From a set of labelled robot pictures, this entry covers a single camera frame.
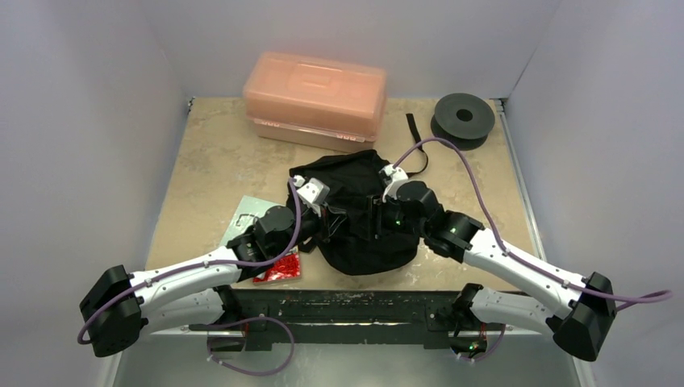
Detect black fabric student bag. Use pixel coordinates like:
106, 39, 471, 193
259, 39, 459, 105
289, 149, 419, 276

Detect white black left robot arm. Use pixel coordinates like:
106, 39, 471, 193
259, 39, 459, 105
77, 206, 347, 357

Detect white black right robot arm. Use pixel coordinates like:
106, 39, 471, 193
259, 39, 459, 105
376, 181, 617, 362

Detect red patterned notebook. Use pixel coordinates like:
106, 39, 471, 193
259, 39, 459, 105
252, 249, 302, 285

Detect silver foil booklet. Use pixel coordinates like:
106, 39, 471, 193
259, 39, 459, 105
219, 196, 278, 246

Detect translucent orange plastic storage box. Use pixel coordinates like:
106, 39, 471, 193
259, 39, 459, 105
243, 52, 386, 152

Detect dark grey filament spool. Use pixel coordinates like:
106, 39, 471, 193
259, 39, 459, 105
430, 93, 495, 151

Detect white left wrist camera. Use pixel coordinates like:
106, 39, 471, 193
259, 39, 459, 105
293, 175, 330, 218

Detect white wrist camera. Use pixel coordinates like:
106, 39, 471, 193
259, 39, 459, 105
379, 164, 409, 202
293, 175, 330, 218

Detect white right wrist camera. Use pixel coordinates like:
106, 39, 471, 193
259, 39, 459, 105
379, 164, 409, 202

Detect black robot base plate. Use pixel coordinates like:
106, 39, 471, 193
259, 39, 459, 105
190, 289, 502, 352

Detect aluminium front frame rail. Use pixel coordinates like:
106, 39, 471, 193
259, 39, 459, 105
141, 322, 552, 337

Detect aluminium table edge rail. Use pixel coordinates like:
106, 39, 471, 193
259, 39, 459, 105
491, 98, 547, 261

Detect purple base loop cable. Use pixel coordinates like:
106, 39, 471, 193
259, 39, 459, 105
206, 316, 297, 377

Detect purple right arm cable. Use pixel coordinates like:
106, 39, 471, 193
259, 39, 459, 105
392, 137, 674, 312

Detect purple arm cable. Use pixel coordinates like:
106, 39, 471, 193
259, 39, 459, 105
392, 137, 674, 312
77, 178, 303, 346

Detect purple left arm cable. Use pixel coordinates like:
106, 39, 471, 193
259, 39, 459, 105
77, 178, 303, 346

